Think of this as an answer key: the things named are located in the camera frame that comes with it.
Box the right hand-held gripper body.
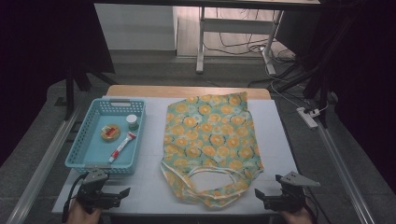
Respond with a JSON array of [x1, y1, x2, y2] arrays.
[[268, 171, 321, 213]]

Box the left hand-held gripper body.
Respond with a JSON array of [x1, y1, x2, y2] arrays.
[[76, 169, 121, 215]]

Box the blue perforated plastic basket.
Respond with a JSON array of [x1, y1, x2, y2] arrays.
[[64, 98, 147, 175]]

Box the red and white tube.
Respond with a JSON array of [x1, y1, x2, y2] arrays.
[[107, 131, 137, 164]]

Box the small white-lidded jar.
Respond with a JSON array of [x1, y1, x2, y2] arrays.
[[125, 114, 140, 131]]

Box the yellow patterned sleeveless shirt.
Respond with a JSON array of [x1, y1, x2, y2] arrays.
[[160, 91, 265, 209]]

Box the person's right hand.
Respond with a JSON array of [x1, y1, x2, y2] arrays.
[[280, 202, 316, 224]]

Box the person's left hand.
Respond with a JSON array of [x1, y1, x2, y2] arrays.
[[65, 200, 105, 224]]

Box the white power strip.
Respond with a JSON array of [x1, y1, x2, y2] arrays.
[[296, 106, 321, 130]]

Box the black metal stand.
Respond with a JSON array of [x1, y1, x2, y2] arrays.
[[274, 12, 360, 129], [64, 65, 120, 121]]

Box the black curtain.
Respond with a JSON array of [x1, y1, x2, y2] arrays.
[[0, 0, 117, 166], [274, 0, 396, 194]]

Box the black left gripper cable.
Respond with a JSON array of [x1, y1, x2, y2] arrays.
[[61, 173, 89, 223]]

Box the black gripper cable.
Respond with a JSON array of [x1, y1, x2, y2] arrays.
[[305, 186, 332, 224], [61, 173, 89, 223]]

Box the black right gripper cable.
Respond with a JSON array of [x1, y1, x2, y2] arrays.
[[305, 186, 332, 224]]

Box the aluminium rail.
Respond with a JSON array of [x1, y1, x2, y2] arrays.
[[315, 121, 376, 224], [6, 105, 82, 224]]

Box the white floor cable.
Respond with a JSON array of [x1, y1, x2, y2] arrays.
[[264, 60, 330, 114]]

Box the black floor cables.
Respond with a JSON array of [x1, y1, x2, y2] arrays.
[[204, 8, 297, 64]]

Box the white metal desk frame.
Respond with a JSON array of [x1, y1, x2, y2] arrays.
[[92, 0, 321, 76]]

